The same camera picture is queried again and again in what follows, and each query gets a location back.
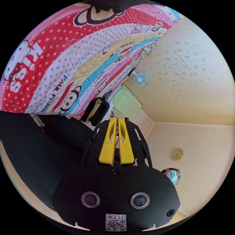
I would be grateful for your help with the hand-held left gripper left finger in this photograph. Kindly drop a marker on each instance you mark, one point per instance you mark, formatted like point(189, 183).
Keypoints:
point(106, 150)

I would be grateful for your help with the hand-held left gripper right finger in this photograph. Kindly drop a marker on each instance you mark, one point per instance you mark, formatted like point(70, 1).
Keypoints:
point(126, 150)

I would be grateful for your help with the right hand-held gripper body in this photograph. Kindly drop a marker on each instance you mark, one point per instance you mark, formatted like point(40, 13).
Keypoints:
point(100, 113)

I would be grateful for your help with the green curtain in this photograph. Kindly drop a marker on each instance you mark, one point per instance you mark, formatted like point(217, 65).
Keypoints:
point(126, 104)

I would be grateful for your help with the round ceiling lamp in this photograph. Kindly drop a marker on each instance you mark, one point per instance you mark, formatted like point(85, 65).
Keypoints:
point(177, 153)

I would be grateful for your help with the person's body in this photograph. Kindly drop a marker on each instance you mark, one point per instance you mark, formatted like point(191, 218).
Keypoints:
point(172, 176)

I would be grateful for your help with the bed with printed cartoon sheet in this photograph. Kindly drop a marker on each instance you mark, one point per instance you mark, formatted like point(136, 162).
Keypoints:
point(55, 45)

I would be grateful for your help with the white wall fan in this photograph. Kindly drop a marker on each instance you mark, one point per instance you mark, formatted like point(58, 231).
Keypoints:
point(140, 79)

